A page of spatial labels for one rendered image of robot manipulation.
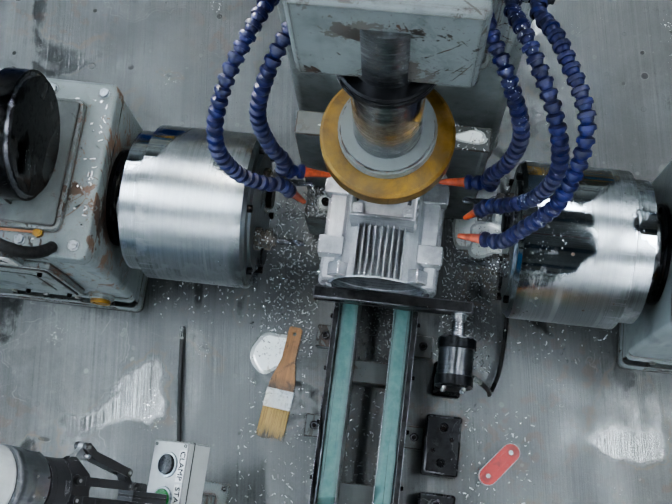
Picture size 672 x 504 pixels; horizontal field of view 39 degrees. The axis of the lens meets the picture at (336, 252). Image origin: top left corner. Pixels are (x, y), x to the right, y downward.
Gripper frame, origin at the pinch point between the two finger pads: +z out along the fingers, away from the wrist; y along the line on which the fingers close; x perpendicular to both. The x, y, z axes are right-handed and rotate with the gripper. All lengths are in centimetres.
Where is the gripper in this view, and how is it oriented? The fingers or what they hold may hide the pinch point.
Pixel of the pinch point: (142, 497)
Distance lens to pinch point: 141.9
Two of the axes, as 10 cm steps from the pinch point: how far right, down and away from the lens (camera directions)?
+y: 1.2, -9.6, 2.6
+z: 5.4, 2.8, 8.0
